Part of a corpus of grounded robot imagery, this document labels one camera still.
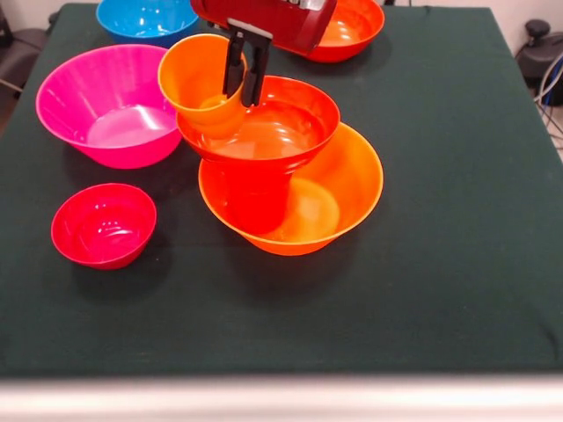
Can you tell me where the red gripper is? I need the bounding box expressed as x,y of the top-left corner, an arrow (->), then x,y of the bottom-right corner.
189,0 -> 340,108

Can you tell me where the small crimson bowl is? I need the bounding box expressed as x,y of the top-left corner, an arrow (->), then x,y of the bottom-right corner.
50,183 -> 158,271

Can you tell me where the dark green tablecloth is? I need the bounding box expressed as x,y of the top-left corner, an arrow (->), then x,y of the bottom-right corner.
0,3 -> 563,379

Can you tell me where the orange plastic cup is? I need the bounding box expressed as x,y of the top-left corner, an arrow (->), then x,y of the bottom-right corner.
157,33 -> 251,140

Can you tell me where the tangle of cables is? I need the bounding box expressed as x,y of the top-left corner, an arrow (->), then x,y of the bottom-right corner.
534,52 -> 563,149

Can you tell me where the large orange bowl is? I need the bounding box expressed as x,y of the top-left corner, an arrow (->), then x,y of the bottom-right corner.
198,122 -> 385,258

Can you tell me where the red-orange plastic cup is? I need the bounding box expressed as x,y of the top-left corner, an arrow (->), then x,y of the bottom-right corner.
223,169 -> 292,236

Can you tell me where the large blue bowl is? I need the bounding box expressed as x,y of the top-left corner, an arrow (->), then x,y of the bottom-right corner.
95,0 -> 201,49

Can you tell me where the red-orange plastic bowl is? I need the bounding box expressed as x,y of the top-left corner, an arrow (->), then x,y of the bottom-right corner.
307,0 -> 386,63
175,75 -> 342,176

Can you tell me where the large pink bowl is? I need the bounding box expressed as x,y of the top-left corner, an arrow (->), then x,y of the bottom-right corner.
35,43 -> 184,171

